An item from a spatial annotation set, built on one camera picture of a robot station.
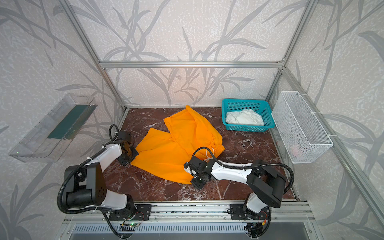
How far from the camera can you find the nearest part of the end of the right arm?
0.61 m

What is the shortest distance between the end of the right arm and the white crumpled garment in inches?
18.7

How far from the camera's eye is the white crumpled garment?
1.10 metres
